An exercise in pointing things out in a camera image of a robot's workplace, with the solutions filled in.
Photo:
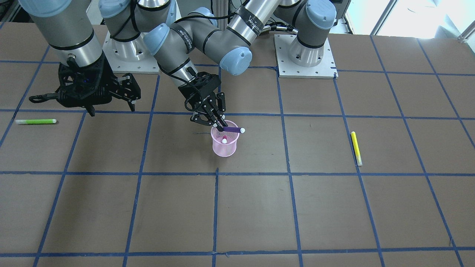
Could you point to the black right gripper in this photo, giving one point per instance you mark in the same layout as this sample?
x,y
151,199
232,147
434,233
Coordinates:
x,y
110,76

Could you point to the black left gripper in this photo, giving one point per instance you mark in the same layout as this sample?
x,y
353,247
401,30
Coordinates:
x,y
205,100

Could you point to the purple marker pen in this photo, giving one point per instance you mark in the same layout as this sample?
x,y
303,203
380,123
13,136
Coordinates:
x,y
234,129

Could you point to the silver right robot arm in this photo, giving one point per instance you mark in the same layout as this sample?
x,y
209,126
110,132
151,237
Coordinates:
x,y
68,30

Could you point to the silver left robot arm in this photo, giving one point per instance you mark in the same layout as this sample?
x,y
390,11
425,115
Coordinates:
x,y
230,48

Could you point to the pink mesh cup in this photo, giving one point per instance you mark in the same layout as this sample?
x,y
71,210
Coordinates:
x,y
224,150

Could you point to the green marker pen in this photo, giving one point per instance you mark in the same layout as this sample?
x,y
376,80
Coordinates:
x,y
35,121

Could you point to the yellow marker pen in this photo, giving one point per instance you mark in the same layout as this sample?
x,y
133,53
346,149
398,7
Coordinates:
x,y
356,148

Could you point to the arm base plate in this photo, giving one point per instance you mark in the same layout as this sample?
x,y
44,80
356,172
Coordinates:
x,y
130,57
296,61

